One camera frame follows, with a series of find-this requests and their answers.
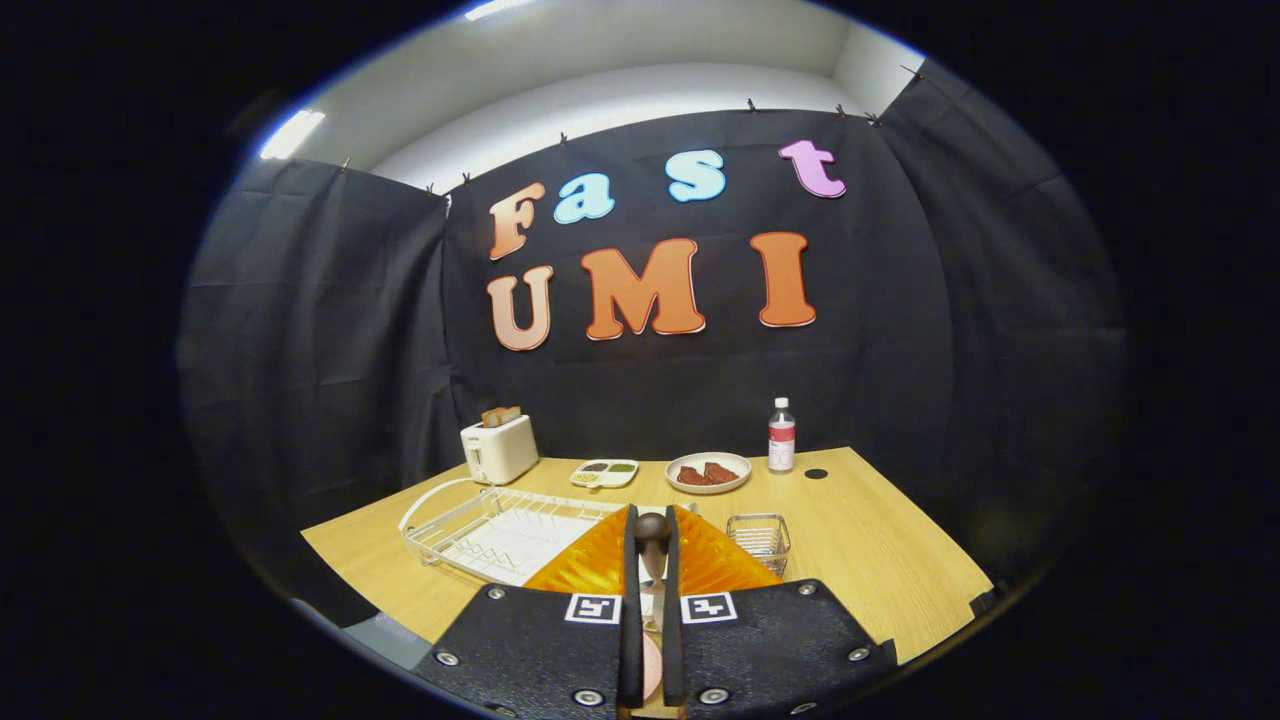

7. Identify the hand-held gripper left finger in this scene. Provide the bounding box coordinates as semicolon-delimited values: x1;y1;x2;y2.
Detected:
415;504;643;720

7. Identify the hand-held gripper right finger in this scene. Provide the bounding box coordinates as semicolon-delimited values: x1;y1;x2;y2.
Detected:
662;504;898;720

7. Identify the dark handle metal spoon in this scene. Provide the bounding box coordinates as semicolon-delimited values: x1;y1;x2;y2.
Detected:
633;512;673;633

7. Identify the metal wire basket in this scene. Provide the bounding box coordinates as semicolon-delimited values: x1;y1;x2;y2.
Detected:
726;513;792;578

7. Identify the white wire dish rack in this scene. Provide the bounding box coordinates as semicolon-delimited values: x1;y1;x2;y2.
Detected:
398;477;701;588

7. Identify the white round dish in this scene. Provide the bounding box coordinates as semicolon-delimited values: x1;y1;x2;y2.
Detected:
665;452;753;496

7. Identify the white divided condiment tray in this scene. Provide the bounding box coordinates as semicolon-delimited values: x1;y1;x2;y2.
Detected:
570;459;640;490

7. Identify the red label water bottle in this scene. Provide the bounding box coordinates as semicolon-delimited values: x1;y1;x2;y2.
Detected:
767;397;797;474

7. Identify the white toaster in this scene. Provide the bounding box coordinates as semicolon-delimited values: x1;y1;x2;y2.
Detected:
460;414;540;486

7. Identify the black backdrop cloth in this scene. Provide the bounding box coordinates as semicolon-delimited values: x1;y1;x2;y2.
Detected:
178;58;1129;621

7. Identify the long ceiling light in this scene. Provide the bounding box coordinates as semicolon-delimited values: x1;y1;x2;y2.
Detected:
260;108;327;161

